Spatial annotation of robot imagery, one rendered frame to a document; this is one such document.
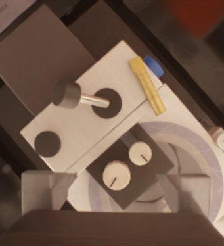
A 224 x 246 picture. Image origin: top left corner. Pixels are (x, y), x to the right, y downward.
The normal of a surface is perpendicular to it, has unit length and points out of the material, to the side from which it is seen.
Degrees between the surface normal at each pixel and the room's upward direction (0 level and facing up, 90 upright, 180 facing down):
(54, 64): 90
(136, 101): 90
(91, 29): 90
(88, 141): 90
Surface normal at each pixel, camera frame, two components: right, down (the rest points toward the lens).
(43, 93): -0.02, 0.00
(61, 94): -0.76, -0.14
